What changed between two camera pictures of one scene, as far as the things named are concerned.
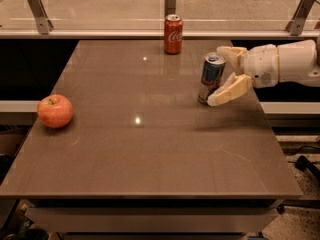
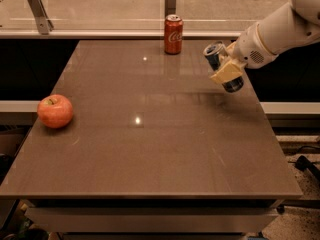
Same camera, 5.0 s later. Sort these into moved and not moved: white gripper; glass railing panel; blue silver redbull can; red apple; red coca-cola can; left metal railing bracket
Moved: blue silver redbull can; white gripper
Not moved: glass railing panel; red coca-cola can; left metal railing bracket; red apple
